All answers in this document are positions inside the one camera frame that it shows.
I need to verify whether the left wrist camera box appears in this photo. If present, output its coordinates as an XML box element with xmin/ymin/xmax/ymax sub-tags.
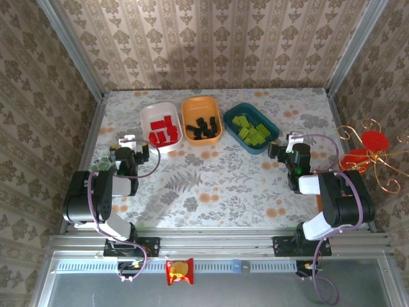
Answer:
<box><xmin>118</xmin><ymin>134</ymin><xmax>144</xmax><ymax>150</ymax></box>

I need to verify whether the teal plastic container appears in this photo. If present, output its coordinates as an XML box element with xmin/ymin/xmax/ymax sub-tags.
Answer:
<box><xmin>222</xmin><ymin>102</ymin><xmax>281</xmax><ymax>157</ymax></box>

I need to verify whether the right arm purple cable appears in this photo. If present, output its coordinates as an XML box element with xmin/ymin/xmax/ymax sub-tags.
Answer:
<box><xmin>295</xmin><ymin>133</ymin><xmax>365</xmax><ymax>305</ymax></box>

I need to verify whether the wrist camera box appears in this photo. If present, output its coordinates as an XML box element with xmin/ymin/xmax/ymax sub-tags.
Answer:
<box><xmin>118</xmin><ymin>134</ymin><xmax>144</xmax><ymax>150</ymax></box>
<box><xmin>286</xmin><ymin>131</ymin><xmax>304</xmax><ymax>153</ymax></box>

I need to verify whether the green leaf pattern bowl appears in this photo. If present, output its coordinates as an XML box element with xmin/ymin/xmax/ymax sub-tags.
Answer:
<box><xmin>90</xmin><ymin>155</ymin><xmax>118</xmax><ymax>173</ymax></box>

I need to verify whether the red gold wire ornament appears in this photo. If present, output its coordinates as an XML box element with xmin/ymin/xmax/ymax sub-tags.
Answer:
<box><xmin>337</xmin><ymin>118</ymin><xmax>409</xmax><ymax>194</ymax></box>

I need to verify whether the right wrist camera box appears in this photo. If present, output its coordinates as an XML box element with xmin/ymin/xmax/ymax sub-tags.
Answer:
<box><xmin>286</xmin><ymin>131</ymin><xmax>304</xmax><ymax>153</ymax></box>

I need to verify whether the floral table cover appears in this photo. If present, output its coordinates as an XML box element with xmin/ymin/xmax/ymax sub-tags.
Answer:
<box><xmin>73</xmin><ymin>88</ymin><xmax>369</xmax><ymax>229</ymax></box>

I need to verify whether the grey metal panel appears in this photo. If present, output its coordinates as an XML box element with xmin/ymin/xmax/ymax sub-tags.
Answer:
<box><xmin>33</xmin><ymin>251</ymin><xmax>399</xmax><ymax>307</ymax></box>

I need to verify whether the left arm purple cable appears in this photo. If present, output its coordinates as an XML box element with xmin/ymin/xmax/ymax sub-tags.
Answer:
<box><xmin>86</xmin><ymin>139</ymin><xmax>160</xmax><ymax>282</ymax></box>

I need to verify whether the white plastic container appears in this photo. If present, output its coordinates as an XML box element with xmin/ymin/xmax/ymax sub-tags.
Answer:
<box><xmin>139</xmin><ymin>102</ymin><xmax>183</xmax><ymax>154</ymax></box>

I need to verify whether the red snack packet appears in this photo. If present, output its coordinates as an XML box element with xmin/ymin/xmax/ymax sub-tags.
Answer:
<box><xmin>165</xmin><ymin>258</ymin><xmax>195</xmax><ymax>287</ymax></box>

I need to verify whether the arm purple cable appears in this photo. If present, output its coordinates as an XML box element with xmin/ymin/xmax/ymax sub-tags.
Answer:
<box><xmin>295</xmin><ymin>133</ymin><xmax>365</xmax><ymax>305</ymax></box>
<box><xmin>86</xmin><ymin>139</ymin><xmax>160</xmax><ymax>282</ymax></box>

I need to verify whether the grey slotted cable tray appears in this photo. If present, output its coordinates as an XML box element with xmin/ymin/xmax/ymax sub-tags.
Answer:
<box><xmin>56</xmin><ymin>258</ymin><xmax>298</xmax><ymax>274</ymax></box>

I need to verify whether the orange plastic container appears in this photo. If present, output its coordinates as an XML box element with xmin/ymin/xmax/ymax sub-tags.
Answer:
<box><xmin>181</xmin><ymin>95</ymin><xmax>224</xmax><ymax>147</ymax></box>

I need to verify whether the aluminium side rail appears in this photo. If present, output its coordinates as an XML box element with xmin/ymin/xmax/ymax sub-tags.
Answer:
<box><xmin>325</xmin><ymin>88</ymin><xmax>378</xmax><ymax>233</ymax></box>
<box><xmin>59</xmin><ymin>95</ymin><xmax>108</xmax><ymax>236</ymax></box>

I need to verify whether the black controller board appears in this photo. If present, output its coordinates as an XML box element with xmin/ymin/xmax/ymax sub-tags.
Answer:
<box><xmin>295</xmin><ymin>259</ymin><xmax>324</xmax><ymax>278</ymax></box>
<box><xmin>117</xmin><ymin>259</ymin><xmax>145</xmax><ymax>278</ymax></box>

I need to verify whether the aluminium cross beam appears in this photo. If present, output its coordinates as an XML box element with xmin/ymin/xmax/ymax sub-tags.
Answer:
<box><xmin>47</xmin><ymin>227</ymin><xmax>392</xmax><ymax>256</ymax></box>

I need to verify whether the aluminium frame post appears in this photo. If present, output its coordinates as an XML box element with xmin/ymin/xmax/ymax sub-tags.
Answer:
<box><xmin>325</xmin><ymin>0</ymin><xmax>390</xmax><ymax>97</ymax></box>
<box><xmin>35</xmin><ymin>0</ymin><xmax>105</xmax><ymax>102</ymax></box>

